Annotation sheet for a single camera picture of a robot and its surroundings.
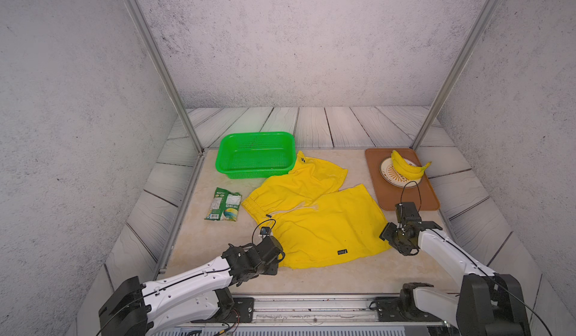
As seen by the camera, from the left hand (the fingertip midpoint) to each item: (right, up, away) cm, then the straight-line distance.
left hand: (278, 265), depth 80 cm
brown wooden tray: (+48, +21, +23) cm, 57 cm away
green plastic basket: (-19, +41, +39) cm, 59 cm away
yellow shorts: (+14, +12, +12) cm, 22 cm away
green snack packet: (-24, +18, +16) cm, 34 cm away
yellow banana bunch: (+57, +33, +25) cm, 70 cm away
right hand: (+42, +8, +7) cm, 43 cm away
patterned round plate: (+53, +29, +28) cm, 66 cm away
